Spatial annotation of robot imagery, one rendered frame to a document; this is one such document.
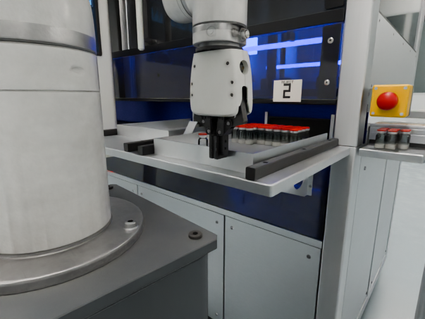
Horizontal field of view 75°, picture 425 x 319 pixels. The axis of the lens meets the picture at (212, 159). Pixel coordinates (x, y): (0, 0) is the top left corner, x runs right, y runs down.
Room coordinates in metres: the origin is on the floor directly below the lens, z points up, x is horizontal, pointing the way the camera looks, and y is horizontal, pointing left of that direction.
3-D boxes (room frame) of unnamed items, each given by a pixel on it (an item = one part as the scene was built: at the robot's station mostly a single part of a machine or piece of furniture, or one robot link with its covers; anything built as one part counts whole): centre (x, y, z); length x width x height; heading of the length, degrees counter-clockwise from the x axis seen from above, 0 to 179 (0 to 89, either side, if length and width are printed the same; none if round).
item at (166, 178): (1.36, 0.44, 0.73); 1.98 x 0.01 x 0.25; 49
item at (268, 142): (0.71, -0.14, 0.91); 0.18 x 0.02 x 0.05; 49
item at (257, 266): (1.73, 0.10, 0.44); 2.06 x 1.00 x 0.88; 49
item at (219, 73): (0.46, -0.01, 1.03); 0.10 x 0.08 x 0.11; 49
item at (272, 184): (0.79, 0.02, 0.87); 0.70 x 0.48 x 0.02; 49
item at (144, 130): (0.96, 0.11, 0.90); 0.34 x 0.26 x 0.04; 139
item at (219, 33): (0.46, -0.01, 1.09); 0.09 x 0.08 x 0.03; 49
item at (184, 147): (0.65, -0.08, 0.90); 0.34 x 0.26 x 0.04; 139
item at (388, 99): (0.63, -0.39, 1.00); 0.04 x 0.04 x 0.04; 49
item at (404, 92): (0.66, -0.42, 1.00); 0.08 x 0.07 x 0.07; 139
